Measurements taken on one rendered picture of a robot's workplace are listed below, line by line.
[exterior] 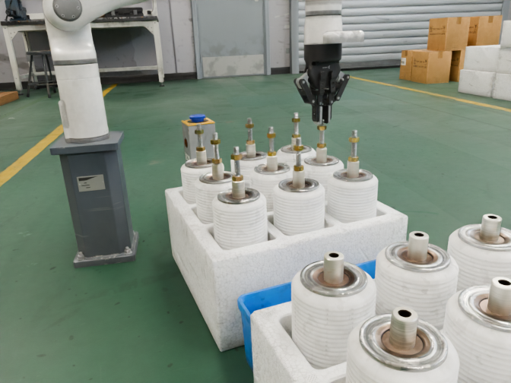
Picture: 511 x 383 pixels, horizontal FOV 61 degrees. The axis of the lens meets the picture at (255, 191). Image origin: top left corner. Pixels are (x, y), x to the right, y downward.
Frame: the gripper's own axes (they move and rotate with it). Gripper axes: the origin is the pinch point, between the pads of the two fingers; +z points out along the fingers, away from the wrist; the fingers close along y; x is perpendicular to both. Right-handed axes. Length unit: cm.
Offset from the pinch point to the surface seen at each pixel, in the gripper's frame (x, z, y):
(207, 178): -4.3, 10.0, 25.2
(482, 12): -328, -34, -563
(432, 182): -21, 35, -68
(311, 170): 2.0, 11.0, 4.3
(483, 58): -135, 8, -271
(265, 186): 1.2, 12.4, 15.4
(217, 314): 14.4, 27.4, 33.7
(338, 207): 12.9, 15.2, 6.4
